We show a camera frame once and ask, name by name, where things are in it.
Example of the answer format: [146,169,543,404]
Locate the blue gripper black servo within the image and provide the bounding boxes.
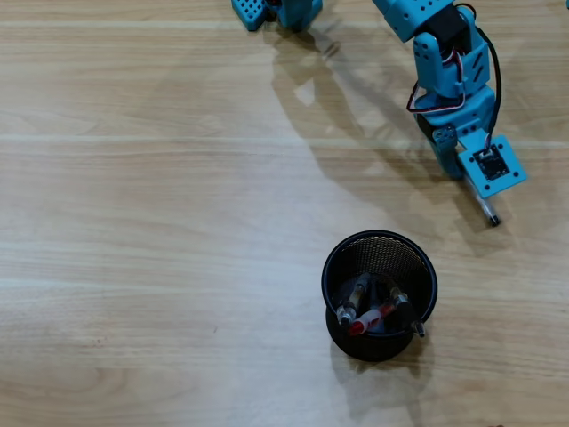
[415,84,495,180]

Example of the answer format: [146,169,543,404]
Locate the clear capped black pen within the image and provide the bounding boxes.
[469,184,503,227]

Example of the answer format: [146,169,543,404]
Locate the black grip retractable pen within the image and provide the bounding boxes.
[388,286,427,339]

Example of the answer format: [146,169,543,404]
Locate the red gel pen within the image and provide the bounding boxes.
[348,300,397,338]

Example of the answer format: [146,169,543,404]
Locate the grey grip clear pen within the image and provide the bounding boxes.
[335,272,373,329]

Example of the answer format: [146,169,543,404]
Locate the black mesh pen holder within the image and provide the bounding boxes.
[320,229,439,362]

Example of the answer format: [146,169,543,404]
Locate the white red servo wires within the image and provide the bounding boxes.
[405,44,469,116]

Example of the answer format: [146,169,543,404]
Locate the black camera cable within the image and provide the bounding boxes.
[455,3,503,155]

